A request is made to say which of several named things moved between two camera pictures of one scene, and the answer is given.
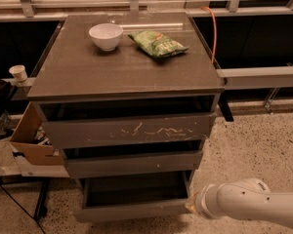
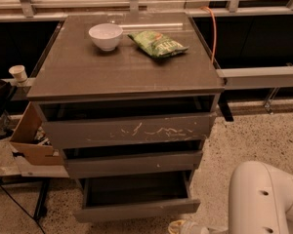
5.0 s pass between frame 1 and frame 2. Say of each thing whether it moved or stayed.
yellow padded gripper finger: moved
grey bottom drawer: stayed
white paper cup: stayed
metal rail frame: stayed
